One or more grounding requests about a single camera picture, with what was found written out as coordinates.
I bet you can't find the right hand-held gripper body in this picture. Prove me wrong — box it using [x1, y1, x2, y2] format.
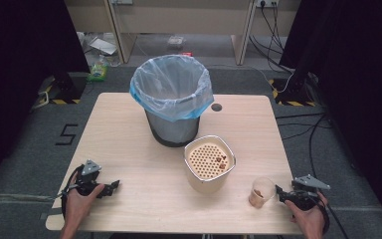
[287, 173, 332, 212]

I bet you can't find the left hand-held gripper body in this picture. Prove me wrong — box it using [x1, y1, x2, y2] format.
[74, 159, 112, 199]

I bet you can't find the clear plastic cup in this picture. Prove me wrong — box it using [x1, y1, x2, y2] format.
[248, 176, 278, 210]

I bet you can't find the person's right hand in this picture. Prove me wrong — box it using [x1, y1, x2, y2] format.
[285, 194, 330, 232]

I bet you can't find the person's left hand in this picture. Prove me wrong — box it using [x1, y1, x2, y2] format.
[64, 183, 106, 230]

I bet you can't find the beige square container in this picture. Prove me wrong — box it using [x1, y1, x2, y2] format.
[183, 133, 238, 195]

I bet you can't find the grey trash bin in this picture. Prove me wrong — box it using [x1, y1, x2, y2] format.
[144, 107, 201, 148]

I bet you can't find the beige perforated strainer insert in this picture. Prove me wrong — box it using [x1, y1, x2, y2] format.
[187, 141, 232, 180]

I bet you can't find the yellow black hazard tape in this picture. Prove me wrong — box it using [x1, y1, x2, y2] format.
[33, 84, 82, 111]

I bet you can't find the black stand base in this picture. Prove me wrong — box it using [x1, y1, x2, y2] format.
[53, 71, 88, 102]

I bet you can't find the green packet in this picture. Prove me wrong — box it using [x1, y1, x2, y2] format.
[86, 62, 109, 84]

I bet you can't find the blue translucent bin liner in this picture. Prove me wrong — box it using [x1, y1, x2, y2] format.
[129, 54, 216, 123]

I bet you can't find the black curtain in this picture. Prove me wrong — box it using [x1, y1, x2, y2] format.
[279, 0, 382, 235]
[0, 0, 92, 197]

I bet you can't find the small clear packet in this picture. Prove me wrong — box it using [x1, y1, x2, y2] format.
[166, 35, 186, 48]

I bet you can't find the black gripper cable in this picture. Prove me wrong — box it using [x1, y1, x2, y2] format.
[59, 164, 85, 218]
[321, 193, 351, 239]

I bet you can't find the black floor cable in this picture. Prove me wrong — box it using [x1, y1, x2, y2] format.
[274, 112, 333, 180]

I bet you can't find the white floor cable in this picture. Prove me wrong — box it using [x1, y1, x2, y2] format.
[208, 64, 295, 95]

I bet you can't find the black power cables bundle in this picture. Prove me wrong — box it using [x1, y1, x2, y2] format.
[248, 3, 295, 74]

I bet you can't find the white wall power outlet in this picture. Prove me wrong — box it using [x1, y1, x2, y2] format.
[255, 0, 280, 9]

